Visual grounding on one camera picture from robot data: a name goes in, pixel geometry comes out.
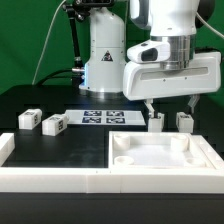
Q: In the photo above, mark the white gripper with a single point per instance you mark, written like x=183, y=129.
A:
x=154, y=71

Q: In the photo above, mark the white square table top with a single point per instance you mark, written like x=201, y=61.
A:
x=156, y=150

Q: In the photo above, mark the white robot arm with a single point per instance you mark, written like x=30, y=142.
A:
x=172, y=21

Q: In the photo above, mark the white U-shaped fence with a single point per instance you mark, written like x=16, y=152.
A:
x=111, y=180

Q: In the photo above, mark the white marker sheet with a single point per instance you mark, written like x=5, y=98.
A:
x=105, y=117

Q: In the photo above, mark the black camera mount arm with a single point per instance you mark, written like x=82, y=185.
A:
x=76, y=13

